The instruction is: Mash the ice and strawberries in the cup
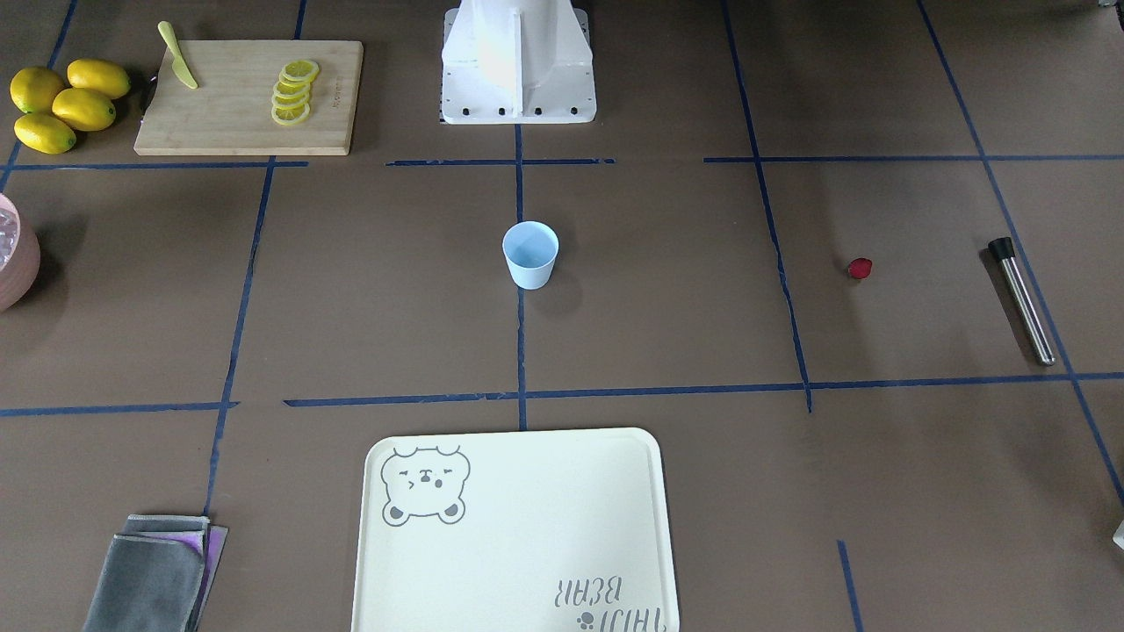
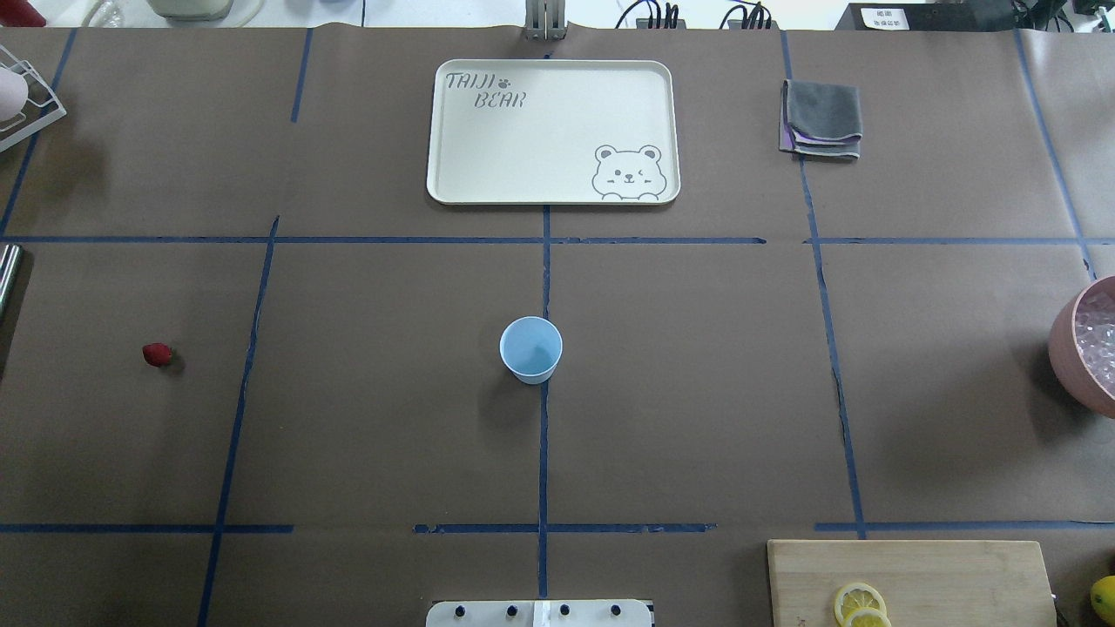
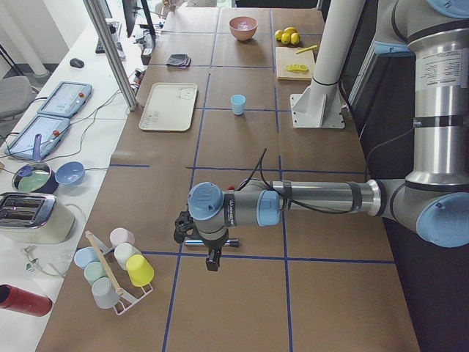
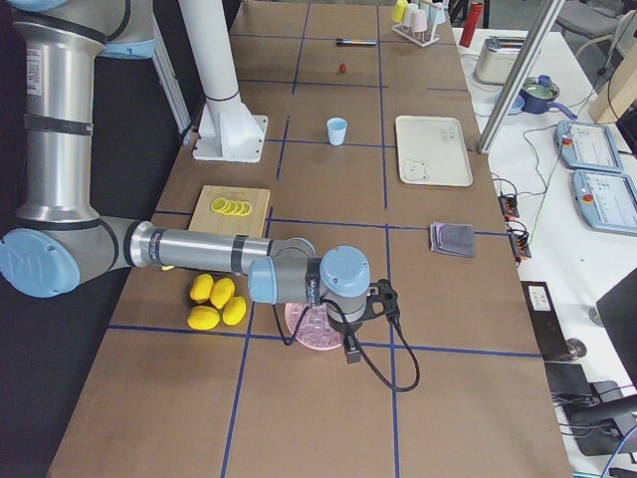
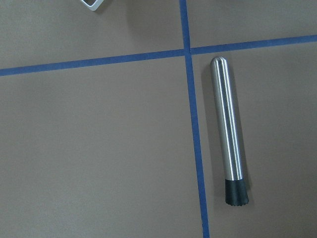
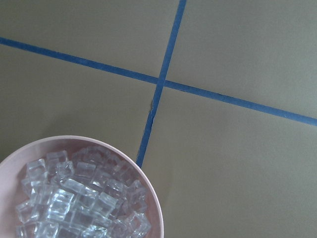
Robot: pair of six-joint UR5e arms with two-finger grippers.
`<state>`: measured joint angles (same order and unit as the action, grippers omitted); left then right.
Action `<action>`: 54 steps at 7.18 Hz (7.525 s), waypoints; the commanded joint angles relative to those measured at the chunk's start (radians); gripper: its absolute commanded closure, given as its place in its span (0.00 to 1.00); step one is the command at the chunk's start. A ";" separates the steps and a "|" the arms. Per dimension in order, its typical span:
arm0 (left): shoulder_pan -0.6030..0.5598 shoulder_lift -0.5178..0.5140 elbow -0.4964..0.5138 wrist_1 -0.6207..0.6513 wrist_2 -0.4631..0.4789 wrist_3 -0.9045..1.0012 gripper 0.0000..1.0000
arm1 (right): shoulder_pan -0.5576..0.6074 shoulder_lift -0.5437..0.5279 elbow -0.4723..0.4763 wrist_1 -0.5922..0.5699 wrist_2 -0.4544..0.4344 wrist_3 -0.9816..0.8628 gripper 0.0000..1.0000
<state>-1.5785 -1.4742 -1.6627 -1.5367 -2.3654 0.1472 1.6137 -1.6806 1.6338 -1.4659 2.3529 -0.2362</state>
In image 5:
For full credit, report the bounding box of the white cup rack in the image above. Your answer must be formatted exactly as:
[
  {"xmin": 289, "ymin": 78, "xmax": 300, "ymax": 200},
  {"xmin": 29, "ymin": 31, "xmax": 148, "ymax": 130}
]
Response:
[{"xmin": 80, "ymin": 0, "xmax": 104, "ymax": 11}]

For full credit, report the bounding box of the steel muddler black tip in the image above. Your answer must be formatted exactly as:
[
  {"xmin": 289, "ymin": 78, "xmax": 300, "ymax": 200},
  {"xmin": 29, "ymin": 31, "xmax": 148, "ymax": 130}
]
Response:
[{"xmin": 211, "ymin": 56, "xmax": 249, "ymax": 206}]

